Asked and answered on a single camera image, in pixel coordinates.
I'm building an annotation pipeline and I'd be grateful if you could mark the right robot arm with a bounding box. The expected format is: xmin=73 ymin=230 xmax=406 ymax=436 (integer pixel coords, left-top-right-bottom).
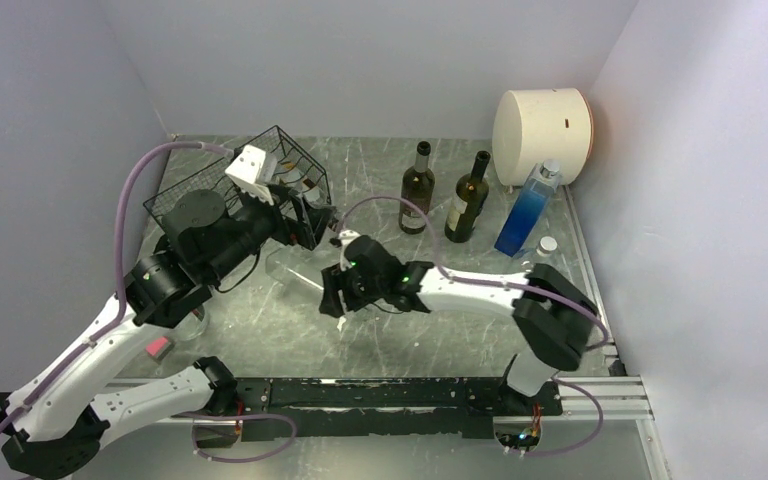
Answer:
xmin=319 ymin=231 xmax=601 ymax=414

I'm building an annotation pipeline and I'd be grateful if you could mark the clear bottle white cap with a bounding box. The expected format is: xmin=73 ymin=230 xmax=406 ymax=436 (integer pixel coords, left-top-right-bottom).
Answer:
xmin=519 ymin=236 xmax=558 ymax=266

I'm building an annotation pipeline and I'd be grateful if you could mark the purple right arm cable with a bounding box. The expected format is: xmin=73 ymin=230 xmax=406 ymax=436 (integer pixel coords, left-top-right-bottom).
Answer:
xmin=334 ymin=195 xmax=612 ymax=460

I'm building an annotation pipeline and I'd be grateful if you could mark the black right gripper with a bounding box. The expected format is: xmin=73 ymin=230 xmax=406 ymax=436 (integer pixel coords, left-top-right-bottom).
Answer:
xmin=321 ymin=259 xmax=387 ymax=317

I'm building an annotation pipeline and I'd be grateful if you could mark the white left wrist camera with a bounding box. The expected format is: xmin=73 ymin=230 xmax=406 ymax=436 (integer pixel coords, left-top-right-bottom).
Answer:
xmin=224 ymin=145 xmax=277 ymax=206

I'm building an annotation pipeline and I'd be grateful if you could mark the green wine bottle black neck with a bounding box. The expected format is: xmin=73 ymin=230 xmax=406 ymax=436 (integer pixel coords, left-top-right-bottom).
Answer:
xmin=444 ymin=150 xmax=491 ymax=243

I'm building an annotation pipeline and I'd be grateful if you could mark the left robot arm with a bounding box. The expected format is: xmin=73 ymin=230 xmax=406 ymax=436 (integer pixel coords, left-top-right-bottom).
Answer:
xmin=0 ymin=185 xmax=335 ymax=479

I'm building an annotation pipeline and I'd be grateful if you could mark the green wine bottle silver neck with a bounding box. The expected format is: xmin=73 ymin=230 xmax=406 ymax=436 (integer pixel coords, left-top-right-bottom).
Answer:
xmin=398 ymin=141 xmax=435 ymax=234

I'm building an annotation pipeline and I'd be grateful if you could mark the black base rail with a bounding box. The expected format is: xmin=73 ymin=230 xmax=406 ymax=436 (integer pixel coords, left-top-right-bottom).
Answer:
xmin=200 ymin=377 xmax=563 ymax=439

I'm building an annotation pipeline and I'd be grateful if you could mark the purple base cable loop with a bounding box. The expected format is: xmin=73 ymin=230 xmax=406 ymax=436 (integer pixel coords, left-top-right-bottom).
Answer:
xmin=169 ymin=408 xmax=299 ymax=465

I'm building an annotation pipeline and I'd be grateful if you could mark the cream cylindrical container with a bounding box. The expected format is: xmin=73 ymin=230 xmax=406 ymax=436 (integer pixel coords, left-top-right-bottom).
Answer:
xmin=492 ymin=88 xmax=594 ymax=187

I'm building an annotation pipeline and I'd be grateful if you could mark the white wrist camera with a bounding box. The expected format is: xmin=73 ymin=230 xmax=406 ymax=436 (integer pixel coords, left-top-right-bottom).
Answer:
xmin=329 ymin=229 xmax=360 ymax=254
xmin=224 ymin=145 xmax=277 ymax=206

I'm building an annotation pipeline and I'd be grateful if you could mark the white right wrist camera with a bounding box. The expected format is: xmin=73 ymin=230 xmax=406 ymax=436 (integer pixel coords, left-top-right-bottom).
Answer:
xmin=329 ymin=229 xmax=360 ymax=254

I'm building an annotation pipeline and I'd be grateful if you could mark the black wire wine rack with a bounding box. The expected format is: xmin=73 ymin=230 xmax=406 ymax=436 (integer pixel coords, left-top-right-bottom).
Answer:
xmin=143 ymin=125 xmax=336 ymax=239

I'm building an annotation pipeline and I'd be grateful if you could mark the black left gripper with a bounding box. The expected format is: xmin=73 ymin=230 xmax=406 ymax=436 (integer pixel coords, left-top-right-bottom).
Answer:
xmin=206 ymin=180 xmax=337 ymax=281

